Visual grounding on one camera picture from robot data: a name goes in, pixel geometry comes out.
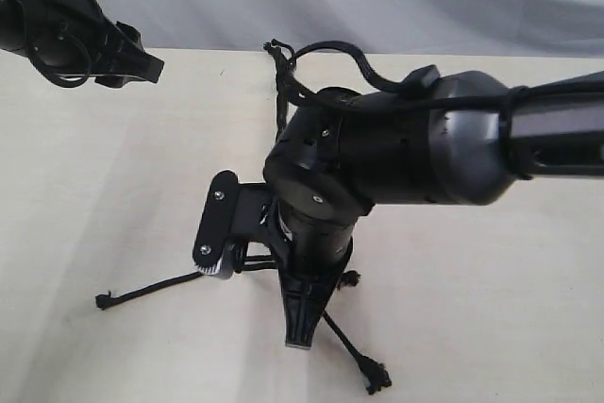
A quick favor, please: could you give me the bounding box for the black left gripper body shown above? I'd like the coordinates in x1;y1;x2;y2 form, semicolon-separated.
1;0;124;88

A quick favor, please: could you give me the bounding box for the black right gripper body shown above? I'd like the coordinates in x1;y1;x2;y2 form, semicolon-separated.
263;199;354;290

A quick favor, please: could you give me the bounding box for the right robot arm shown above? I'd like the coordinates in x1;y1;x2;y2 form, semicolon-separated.
262;67;603;348

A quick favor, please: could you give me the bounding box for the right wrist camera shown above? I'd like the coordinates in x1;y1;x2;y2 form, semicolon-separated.
193;170;277;280

